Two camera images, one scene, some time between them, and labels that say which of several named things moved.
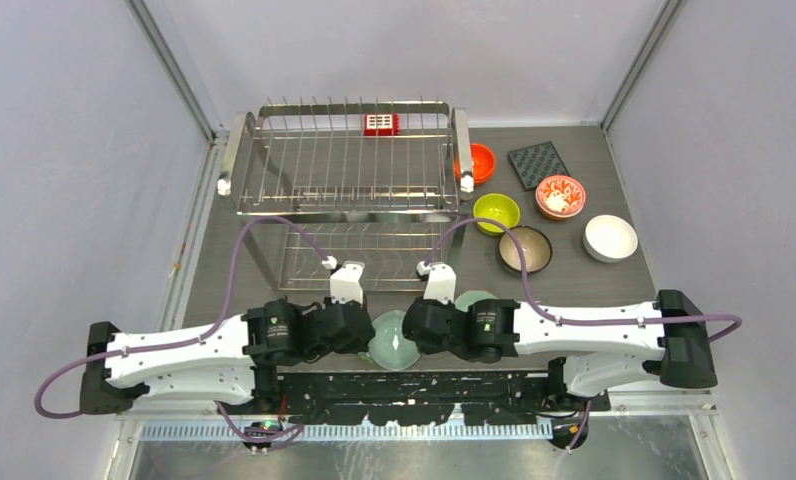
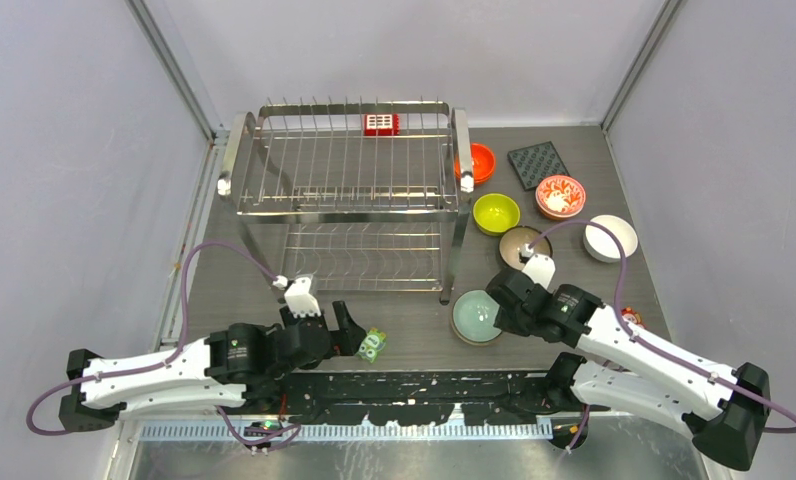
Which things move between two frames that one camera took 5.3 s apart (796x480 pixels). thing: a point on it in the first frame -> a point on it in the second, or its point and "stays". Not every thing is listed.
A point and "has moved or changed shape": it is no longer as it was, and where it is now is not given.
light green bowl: (390, 349) has moved or changed shape
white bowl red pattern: (560, 197) stays
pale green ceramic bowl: (465, 299) has moved or changed shape
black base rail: (416, 398) stays
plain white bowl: (610, 238) stays
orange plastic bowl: (483, 163) stays
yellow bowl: (499, 208) stays
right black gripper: (429, 350) -> (504, 321)
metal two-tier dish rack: (375, 188) stays
